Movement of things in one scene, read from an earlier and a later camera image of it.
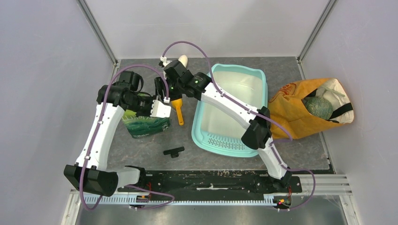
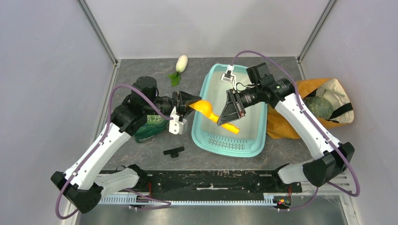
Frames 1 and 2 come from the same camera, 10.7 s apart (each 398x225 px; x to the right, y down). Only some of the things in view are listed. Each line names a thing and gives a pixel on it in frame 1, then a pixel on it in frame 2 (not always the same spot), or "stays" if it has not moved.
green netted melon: x=319 y=107 stays
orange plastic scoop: x=177 y=103 -> x=204 y=107
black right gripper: x=159 y=85 -> x=232 y=109
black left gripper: x=148 y=113 -> x=183 y=99
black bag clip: x=174 y=152 stays
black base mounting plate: x=216 y=182 stays
